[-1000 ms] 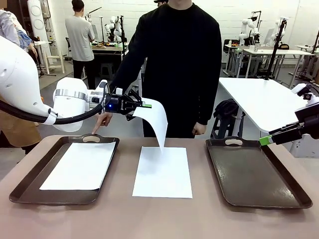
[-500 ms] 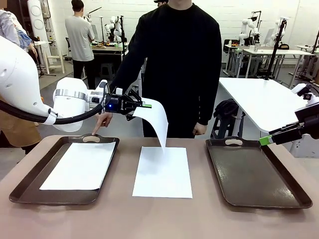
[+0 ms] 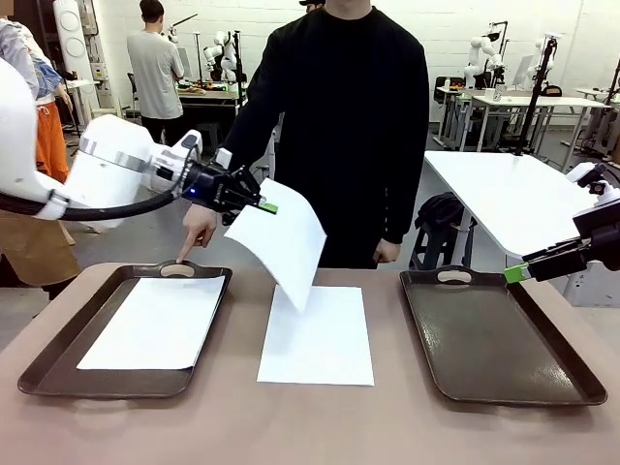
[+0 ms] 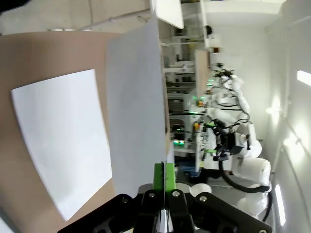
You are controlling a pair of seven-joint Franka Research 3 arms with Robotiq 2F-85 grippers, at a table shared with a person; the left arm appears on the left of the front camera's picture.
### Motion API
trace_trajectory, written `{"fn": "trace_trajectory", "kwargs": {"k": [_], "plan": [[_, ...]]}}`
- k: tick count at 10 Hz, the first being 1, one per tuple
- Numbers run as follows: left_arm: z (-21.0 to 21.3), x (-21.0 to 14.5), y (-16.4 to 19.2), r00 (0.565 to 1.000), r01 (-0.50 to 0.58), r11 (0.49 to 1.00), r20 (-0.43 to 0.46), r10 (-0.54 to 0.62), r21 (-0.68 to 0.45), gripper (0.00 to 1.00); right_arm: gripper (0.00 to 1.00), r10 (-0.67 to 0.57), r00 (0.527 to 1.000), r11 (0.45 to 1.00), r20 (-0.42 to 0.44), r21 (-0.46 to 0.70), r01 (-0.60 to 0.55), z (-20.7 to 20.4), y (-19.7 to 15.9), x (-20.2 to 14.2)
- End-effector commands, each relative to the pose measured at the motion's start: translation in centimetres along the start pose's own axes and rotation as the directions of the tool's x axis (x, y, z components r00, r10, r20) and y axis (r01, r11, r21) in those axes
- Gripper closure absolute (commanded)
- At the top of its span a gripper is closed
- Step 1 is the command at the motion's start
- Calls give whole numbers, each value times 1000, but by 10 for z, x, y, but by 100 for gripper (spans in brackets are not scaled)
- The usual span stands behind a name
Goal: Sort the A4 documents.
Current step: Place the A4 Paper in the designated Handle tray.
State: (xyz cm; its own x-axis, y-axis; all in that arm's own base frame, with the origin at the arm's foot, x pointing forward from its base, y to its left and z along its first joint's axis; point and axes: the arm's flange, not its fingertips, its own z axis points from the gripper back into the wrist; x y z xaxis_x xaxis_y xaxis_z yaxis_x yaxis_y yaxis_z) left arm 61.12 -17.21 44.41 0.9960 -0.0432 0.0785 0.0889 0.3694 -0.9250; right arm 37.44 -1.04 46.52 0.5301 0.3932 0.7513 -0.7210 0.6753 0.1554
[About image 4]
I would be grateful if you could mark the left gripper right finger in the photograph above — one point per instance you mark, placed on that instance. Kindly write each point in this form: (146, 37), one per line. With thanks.
(206, 213)

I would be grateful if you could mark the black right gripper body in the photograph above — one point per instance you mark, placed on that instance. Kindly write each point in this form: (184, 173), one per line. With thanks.
(235, 144)

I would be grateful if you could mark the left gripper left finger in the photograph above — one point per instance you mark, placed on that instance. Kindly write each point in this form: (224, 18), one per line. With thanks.
(126, 213)

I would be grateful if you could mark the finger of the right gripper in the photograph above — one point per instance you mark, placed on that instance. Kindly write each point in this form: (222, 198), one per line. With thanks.
(221, 126)
(222, 154)

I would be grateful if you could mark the white A4 paper sheet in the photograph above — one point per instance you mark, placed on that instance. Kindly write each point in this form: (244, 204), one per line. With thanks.
(63, 140)
(136, 109)

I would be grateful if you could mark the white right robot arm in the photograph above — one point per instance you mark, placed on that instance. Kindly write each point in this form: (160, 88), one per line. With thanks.
(255, 170)

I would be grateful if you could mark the white table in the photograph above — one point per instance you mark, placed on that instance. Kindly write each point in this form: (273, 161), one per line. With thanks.
(170, 12)

